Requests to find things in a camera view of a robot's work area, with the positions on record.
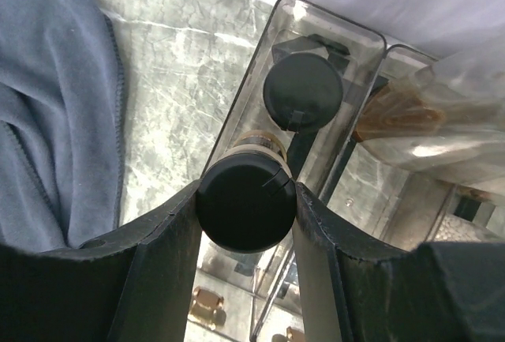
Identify spice shaker black cap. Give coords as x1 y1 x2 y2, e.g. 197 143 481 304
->
263 52 343 133

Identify blue grey towel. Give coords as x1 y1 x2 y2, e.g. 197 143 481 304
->
1 0 125 253

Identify clear acrylic organizer rack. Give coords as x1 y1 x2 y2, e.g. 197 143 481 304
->
189 0 504 341

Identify salt jar black lid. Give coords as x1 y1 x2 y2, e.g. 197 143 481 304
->
433 214 504 242

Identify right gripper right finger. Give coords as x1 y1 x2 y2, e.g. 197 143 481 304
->
294 184 504 341

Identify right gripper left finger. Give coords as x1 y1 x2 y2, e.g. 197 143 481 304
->
1 182 201 341

